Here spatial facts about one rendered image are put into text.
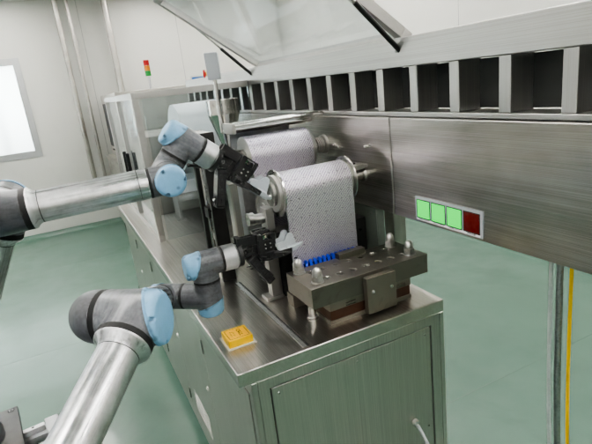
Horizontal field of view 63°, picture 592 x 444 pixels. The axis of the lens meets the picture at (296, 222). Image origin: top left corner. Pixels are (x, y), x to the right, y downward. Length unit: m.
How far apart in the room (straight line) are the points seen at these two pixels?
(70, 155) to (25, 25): 1.57
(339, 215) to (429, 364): 0.53
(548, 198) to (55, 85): 6.26
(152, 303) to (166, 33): 6.21
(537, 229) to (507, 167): 0.15
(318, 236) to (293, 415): 0.53
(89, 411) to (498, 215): 0.95
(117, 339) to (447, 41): 0.99
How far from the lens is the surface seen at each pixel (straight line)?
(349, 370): 1.43
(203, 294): 1.40
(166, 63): 7.03
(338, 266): 1.46
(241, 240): 1.40
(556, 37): 1.11
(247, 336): 1.37
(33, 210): 1.22
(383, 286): 1.43
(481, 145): 1.24
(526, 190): 1.17
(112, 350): 1.00
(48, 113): 6.85
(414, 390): 1.62
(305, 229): 1.49
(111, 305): 1.06
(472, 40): 1.25
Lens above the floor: 1.58
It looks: 16 degrees down
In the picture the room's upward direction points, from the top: 7 degrees counter-clockwise
